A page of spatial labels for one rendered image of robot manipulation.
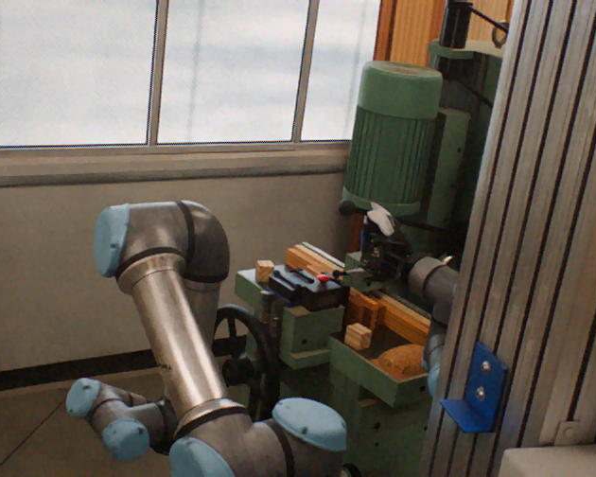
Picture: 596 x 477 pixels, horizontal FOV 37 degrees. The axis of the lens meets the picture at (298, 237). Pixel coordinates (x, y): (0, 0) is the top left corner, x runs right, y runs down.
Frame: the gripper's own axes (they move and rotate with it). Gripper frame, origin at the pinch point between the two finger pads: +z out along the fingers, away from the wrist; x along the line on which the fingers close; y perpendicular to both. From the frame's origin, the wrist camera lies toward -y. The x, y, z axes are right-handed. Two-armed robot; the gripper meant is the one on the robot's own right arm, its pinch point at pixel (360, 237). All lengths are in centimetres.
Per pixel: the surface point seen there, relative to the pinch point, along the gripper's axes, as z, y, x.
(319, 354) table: 2.6, -2.8, 28.0
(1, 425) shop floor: 131, -2, 119
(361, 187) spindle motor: 10.7, -6.3, -8.2
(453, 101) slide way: 11.8, -26.1, -31.8
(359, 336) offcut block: -3.6, -5.9, 20.6
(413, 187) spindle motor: 4.3, -15.0, -11.8
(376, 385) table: -12.8, -6.0, 27.3
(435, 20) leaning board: 127, -131, -58
